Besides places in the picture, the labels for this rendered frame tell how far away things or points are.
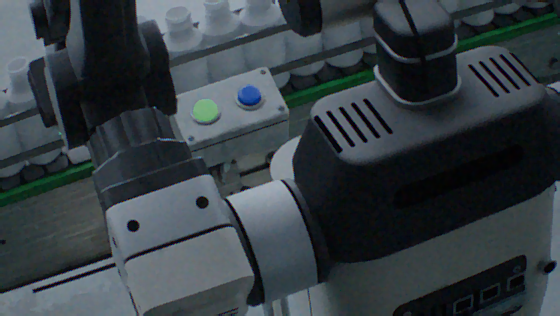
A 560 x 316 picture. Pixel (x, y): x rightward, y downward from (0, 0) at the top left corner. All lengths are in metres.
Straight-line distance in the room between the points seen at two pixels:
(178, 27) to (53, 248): 0.38
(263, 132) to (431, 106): 0.66
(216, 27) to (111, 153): 0.75
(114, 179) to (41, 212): 0.79
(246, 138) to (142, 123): 0.62
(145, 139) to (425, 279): 0.26
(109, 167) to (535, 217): 0.36
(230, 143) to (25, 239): 0.37
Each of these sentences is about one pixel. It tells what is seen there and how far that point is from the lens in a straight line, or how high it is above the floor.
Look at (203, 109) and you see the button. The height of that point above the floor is 1.12.
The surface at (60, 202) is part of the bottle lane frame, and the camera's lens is 1.76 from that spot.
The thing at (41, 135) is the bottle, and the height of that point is 1.06.
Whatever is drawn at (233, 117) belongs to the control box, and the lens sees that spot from 1.59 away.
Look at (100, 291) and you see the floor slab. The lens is 2.99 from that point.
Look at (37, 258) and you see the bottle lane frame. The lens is 1.81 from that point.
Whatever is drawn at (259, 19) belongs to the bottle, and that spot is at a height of 1.13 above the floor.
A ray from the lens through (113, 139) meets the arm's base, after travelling 0.99.
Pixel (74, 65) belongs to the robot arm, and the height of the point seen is 1.51.
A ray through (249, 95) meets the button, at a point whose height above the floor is 1.12.
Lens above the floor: 2.06
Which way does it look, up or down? 39 degrees down
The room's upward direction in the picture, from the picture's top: 9 degrees counter-clockwise
